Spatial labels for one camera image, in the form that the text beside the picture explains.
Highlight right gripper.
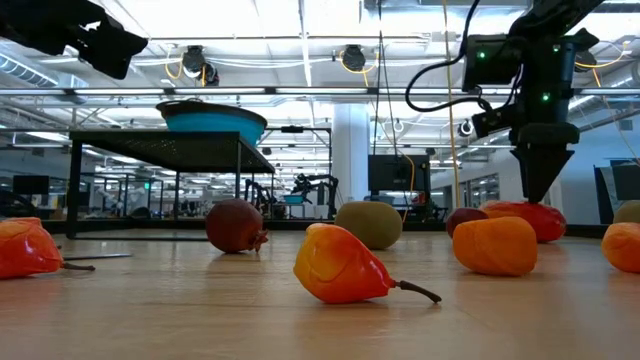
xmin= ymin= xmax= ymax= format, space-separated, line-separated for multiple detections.
xmin=508 ymin=121 xmax=581 ymax=204

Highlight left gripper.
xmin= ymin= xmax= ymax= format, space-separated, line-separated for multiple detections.
xmin=34 ymin=0 xmax=149 ymax=80

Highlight red-orange mango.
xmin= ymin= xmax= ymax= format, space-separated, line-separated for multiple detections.
xmin=479 ymin=199 xmax=569 ymax=244

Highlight dark red apple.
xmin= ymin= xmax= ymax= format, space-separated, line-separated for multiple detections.
xmin=445 ymin=207 xmax=489 ymax=238

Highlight orange tangerine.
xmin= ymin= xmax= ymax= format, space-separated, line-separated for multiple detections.
xmin=452 ymin=216 xmax=539 ymax=277

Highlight brown-green kiwi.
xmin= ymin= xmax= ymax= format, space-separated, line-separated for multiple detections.
xmin=613 ymin=201 xmax=640 ymax=225
xmin=333 ymin=200 xmax=404 ymax=251

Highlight small orange-red pear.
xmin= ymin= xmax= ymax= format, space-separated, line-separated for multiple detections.
xmin=0 ymin=216 xmax=96 ymax=280
xmin=293 ymin=222 xmax=443 ymax=306
xmin=600 ymin=222 xmax=640 ymax=275

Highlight blue collapsible bowl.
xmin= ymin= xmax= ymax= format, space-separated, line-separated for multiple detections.
xmin=155 ymin=99 xmax=269 ymax=147

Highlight black perforated metal shelf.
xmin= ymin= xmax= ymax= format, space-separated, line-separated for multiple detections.
xmin=65 ymin=130 xmax=276 ymax=241

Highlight black monitor on stand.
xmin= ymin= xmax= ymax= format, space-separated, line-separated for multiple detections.
xmin=368 ymin=154 xmax=432 ymax=222

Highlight white column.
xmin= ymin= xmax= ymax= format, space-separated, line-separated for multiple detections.
xmin=332 ymin=103 xmax=372 ymax=209

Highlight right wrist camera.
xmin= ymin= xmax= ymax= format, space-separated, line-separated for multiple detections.
xmin=471 ymin=104 xmax=521 ymax=140

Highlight black ceiling cable reel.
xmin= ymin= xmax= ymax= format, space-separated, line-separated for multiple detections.
xmin=181 ymin=44 xmax=220 ymax=88
xmin=341 ymin=44 xmax=367 ymax=73

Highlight dark framed wall panel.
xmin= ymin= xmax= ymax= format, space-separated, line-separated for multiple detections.
xmin=593 ymin=158 xmax=640 ymax=225

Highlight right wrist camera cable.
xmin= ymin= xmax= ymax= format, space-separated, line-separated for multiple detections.
xmin=403 ymin=0 xmax=496 ymax=114

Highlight black metal table frame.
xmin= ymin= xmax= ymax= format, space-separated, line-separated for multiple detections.
xmin=42 ymin=218 xmax=611 ymax=239

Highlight black neighbouring station frame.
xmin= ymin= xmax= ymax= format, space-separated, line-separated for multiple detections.
xmin=252 ymin=126 xmax=333 ymax=220

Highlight black hanging cable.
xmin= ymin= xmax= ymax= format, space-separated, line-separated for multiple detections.
xmin=372 ymin=0 xmax=401 ymax=159

